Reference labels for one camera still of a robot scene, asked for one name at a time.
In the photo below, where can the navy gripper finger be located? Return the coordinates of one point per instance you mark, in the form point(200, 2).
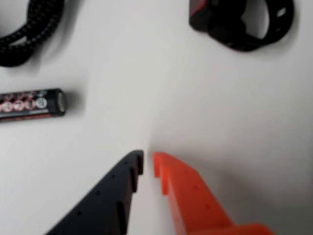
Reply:
point(105, 200)

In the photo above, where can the black AAA battery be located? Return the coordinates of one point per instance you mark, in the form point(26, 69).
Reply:
point(29, 105)

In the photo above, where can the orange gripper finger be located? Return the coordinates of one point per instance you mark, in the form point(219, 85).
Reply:
point(193, 198)

